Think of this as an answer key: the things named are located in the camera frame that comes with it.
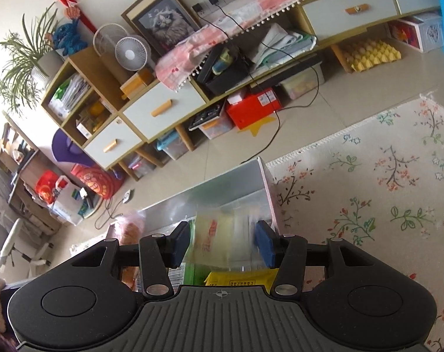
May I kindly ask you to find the yellow snack packet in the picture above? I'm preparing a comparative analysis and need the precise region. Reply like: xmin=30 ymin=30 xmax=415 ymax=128
xmin=204 ymin=269 xmax=279 ymax=292

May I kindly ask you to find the pink rice cracker packet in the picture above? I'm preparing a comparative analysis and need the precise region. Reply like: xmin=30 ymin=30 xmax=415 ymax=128
xmin=107 ymin=210 xmax=145 ymax=292

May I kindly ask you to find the cream white snack packet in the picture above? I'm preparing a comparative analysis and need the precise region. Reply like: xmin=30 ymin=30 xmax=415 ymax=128
xmin=185 ymin=208 xmax=264 ymax=271

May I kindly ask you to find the green snack packet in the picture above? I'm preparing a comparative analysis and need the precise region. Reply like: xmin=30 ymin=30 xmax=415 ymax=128
xmin=183 ymin=218 xmax=210 ymax=286

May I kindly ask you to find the pink cardboard box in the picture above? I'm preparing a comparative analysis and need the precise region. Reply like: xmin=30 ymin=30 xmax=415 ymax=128
xmin=69 ymin=156 xmax=283 ymax=287

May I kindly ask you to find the white shopping bag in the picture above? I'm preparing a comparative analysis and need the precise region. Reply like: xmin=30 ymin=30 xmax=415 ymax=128
xmin=49 ymin=176 xmax=91 ymax=226

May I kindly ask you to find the floral tablecloth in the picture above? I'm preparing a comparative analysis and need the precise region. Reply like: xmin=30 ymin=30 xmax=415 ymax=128
xmin=268 ymin=94 xmax=444 ymax=351

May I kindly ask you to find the red cardboard box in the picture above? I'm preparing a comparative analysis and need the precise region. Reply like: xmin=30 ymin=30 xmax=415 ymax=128
xmin=226 ymin=88 xmax=282 ymax=130

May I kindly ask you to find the grey office chair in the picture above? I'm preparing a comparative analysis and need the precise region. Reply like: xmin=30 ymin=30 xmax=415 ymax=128
xmin=0 ymin=219 xmax=53 ymax=278

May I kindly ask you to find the black storage box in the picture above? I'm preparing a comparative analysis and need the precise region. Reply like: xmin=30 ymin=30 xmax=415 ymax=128
xmin=196 ymin=44 xmax=253 ymax=95

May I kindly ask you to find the pink floral cloth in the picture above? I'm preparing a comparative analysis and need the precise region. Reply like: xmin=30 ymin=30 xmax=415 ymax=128
xmin=155 ymin=0 xmax=308 ymax=92

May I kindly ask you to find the white desk fan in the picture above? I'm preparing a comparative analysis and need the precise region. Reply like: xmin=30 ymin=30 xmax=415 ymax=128
xmin=92 ymin=23 xmax=155 ymax=72

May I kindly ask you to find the yellow egg tray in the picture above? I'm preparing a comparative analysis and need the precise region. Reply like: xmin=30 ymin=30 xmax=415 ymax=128
xmin=330 ymin=39 xmax=403 ymax=73

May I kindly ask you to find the potted green plant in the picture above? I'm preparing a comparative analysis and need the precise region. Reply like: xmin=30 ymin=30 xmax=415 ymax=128
xmin=0 ymin=3 xmax=60 ymax=114

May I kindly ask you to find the blue stitch plush toy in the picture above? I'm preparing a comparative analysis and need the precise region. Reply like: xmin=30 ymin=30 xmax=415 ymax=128
xmin=52 ymin=18 xmax=88 ymax=57

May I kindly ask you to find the framed cat picture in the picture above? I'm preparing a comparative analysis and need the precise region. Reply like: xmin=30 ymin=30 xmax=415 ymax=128
xmin=121 ymin=0 xmax=201 ymax=56

